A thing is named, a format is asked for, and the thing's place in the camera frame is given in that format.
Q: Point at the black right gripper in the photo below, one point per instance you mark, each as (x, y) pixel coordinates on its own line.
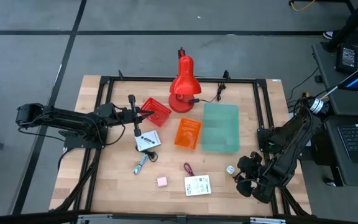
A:
(263, 186)

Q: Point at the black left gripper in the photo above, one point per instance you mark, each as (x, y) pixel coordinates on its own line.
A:
(126, 115)

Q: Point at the small white charger cube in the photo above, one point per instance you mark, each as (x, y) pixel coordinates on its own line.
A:
(230, 170)

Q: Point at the white card reader box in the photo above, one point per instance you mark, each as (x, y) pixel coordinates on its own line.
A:
(152, 144)

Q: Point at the white printed card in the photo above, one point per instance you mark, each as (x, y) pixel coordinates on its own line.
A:
(197, 185)

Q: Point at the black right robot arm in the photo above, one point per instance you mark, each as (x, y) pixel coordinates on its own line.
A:
(291, 137)

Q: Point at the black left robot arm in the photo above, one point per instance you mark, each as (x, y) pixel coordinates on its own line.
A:
(57, 116)

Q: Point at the green translucent plastic bin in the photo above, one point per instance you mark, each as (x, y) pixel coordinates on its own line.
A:
(221, 127)

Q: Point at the red plastic basket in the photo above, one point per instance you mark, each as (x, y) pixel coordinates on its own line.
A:
(160, 115)

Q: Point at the orange plastic basket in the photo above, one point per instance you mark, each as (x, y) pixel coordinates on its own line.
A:
(187, 133)

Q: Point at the red desk lamp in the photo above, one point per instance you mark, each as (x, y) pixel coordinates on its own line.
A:
(185, 84)

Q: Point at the white paper sheet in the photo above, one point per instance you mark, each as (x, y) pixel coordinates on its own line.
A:
(309, 143)

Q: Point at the black electronic device box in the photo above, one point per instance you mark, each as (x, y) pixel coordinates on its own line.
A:
(348, 57)

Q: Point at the person's shoe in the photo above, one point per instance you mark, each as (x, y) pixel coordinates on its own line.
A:
(328, 35)

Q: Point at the black slanted desk leg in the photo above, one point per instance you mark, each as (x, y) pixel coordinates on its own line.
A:
(343, 32)

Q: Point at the black aluminium table frame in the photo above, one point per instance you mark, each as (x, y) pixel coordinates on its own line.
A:
(135, 78)

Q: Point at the silver aluminium bracket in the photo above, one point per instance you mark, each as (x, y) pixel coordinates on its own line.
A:
(267, 221)
(95, 219)

